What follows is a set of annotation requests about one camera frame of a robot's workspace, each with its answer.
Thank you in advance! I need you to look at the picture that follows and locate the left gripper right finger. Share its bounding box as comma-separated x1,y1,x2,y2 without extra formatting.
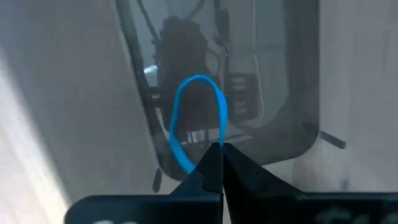
222,142,398,224

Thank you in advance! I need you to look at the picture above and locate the transparent grey plastic bin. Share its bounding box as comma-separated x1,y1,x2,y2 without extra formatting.
114,0,321,183

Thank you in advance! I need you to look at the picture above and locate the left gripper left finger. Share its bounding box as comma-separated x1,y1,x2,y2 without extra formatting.
64,142,224,224

